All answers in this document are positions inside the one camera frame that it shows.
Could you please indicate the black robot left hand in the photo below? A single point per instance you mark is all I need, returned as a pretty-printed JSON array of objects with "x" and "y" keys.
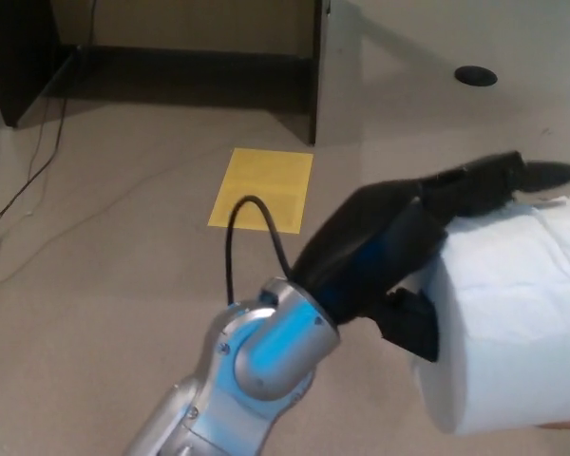
[{"x": 361, "y": 237}]

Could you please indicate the white toilet paper roll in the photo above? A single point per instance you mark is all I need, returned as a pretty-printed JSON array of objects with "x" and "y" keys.
[{"x": 513, "y": 309}]

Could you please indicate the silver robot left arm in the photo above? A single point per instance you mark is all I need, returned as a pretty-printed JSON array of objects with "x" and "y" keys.
[{"x": 266, "y": 351}]

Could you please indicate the yellow paper sheet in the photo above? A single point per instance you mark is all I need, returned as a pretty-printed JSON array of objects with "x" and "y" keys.
[{"x": 266, "y": 180}]

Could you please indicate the black round floor cover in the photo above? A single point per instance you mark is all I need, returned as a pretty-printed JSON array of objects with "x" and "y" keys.
[{"x": 475, "y": 76}]

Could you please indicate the dark wooden desk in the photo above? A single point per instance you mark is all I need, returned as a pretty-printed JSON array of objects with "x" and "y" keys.
[{"x": 19, "y": 62}]

